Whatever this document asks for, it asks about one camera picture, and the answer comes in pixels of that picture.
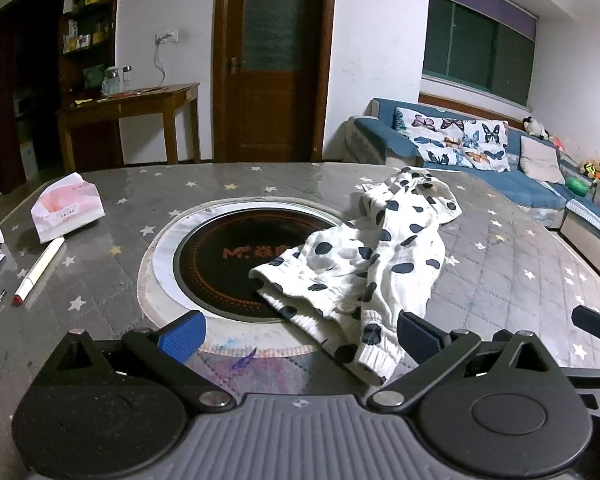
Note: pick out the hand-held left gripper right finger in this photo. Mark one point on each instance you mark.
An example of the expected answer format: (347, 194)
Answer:
(419, 336)

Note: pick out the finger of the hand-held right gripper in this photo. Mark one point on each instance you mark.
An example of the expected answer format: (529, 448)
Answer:
(596, 323)

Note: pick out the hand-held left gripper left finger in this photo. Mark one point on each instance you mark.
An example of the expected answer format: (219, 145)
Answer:
(182, 336)

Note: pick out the white polka dot pants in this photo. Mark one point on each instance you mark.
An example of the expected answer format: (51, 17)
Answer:
(340, 260)

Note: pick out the round black induction cooker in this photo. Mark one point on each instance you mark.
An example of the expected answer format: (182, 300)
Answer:
(215, 260)

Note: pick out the green ball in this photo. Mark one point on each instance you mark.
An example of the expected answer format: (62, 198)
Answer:
(578, 186)

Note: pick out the blue sofa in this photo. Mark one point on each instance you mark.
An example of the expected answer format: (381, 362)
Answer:
(530, 190)

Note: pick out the yellow toy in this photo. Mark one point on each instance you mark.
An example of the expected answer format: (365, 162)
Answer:
(594, 170)

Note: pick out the white marker pen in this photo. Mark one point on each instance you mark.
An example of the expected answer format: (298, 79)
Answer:
(39, 270)

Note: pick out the grey pillow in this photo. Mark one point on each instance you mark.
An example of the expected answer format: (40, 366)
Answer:
(540, 160)

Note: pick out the pink white tissue pack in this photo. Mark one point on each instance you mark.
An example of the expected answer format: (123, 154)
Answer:
(65, 205)

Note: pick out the butterfly print pillow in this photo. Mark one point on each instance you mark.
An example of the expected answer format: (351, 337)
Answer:
(455, 142)

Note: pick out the black white plush toy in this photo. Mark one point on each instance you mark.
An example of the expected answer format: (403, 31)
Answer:
(535, 127)

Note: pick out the wooden side table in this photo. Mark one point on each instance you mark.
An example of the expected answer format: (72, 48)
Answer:
(145, 97)

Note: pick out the brown wooden door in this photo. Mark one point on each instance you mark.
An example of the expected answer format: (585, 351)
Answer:
(275, 110)

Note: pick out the glass jar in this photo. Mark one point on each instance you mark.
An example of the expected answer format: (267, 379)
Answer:
(127, 79)
(111, 84)

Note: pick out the dark wooden shelf cabinet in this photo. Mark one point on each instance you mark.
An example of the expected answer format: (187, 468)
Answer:
(40, 85)

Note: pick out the green glass window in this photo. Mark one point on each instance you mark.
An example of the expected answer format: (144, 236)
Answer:
(475, 50)

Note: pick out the white wall socket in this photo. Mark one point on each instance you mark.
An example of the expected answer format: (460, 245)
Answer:
(167, 37)

